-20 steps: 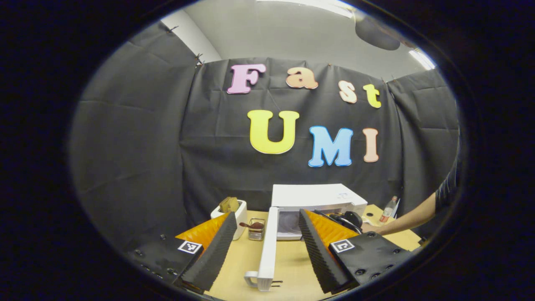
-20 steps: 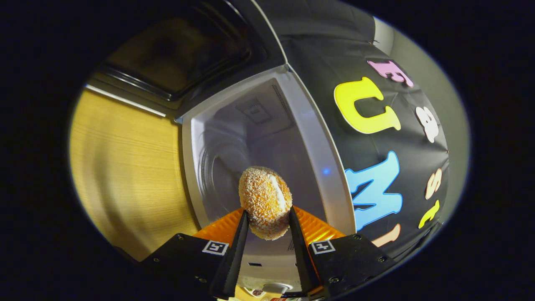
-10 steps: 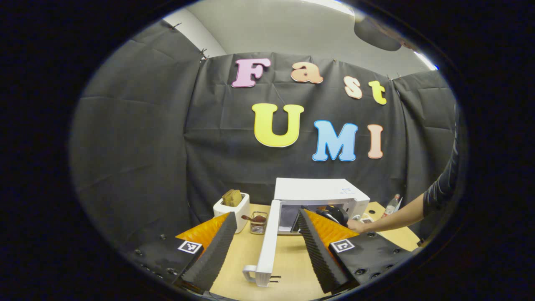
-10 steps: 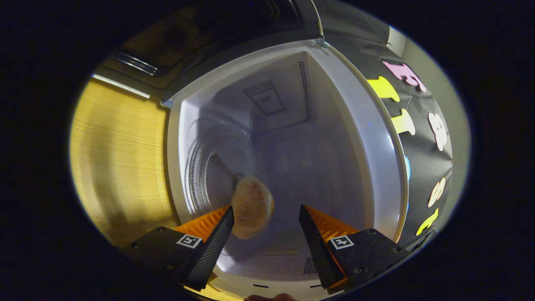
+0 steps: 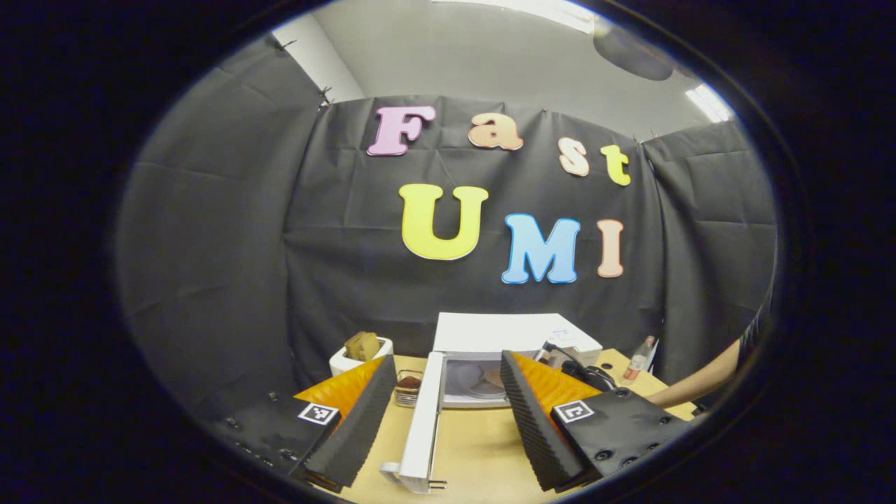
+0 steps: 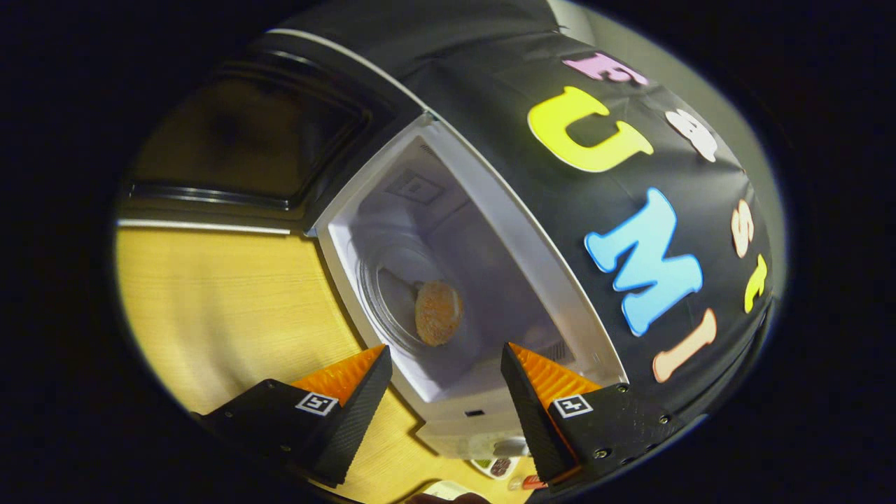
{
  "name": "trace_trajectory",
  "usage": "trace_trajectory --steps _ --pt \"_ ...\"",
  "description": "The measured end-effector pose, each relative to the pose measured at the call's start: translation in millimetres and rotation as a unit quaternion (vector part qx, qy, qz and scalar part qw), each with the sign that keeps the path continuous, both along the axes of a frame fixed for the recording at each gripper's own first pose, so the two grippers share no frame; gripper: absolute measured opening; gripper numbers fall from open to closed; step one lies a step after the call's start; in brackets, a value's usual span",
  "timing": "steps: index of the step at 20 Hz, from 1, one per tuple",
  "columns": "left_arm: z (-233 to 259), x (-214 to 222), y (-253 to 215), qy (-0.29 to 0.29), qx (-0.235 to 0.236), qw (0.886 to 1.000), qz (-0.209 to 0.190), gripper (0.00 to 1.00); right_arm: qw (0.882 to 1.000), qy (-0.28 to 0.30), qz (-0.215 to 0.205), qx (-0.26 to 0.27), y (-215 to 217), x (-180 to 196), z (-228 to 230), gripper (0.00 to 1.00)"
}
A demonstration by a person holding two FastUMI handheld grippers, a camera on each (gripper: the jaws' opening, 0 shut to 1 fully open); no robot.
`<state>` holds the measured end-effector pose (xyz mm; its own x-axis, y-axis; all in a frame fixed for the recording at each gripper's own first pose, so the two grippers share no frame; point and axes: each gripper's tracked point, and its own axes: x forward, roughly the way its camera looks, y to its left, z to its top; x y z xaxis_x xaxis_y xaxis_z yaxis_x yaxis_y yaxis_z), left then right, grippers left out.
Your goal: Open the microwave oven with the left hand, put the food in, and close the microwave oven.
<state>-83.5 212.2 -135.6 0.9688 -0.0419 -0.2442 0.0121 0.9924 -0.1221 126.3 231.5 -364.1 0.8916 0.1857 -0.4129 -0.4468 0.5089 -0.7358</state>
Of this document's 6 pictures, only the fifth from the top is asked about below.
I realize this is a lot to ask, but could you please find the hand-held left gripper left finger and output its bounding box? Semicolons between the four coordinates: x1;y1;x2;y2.
203;355;398;491

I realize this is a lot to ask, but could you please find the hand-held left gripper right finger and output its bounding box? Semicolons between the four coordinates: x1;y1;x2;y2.
499;350;694;493

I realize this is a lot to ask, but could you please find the white microwave oven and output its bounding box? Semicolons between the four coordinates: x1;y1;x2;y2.
380;312;604;495

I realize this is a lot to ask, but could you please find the clear plastic bottle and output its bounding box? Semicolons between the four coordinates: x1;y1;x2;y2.
623;335;657;382

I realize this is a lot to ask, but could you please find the small glass jar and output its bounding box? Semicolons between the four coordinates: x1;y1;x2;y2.
394;370;426;409

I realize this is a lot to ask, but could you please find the brown lumpy item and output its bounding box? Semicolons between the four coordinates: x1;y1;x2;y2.
344;331;381;362

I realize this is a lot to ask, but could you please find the person's black shirt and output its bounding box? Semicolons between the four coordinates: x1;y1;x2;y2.
735;283;778;351

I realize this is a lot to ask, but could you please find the black backdrop cloth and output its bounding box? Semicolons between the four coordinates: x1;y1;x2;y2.
115;31;778;421

